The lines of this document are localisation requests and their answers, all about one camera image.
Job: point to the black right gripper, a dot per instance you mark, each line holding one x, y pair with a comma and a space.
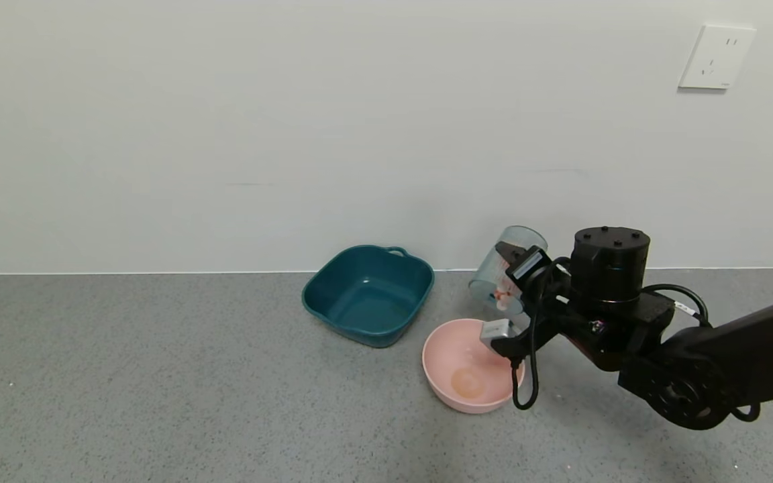
528, 265

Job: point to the pink solid pieces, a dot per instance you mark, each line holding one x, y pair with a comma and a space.
504, 294

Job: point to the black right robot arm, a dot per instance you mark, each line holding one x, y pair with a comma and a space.
749, 355

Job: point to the pink plastic bowl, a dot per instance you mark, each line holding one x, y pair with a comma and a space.
447, 376

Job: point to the teal plastic square basin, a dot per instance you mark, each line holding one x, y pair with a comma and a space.
359, 302

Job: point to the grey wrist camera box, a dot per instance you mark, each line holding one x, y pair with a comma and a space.
496, 332

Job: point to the white wall socket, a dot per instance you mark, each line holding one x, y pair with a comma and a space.
716, 57

